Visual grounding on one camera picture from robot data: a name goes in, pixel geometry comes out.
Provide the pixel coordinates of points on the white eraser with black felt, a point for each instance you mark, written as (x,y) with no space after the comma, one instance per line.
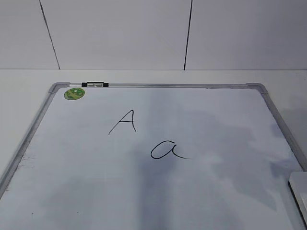
(298,184)

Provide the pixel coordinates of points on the round green magnet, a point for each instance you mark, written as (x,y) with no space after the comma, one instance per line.
(74,94)

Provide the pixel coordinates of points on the white board with aluminium frame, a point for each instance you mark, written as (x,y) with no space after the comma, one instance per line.
(154,157)

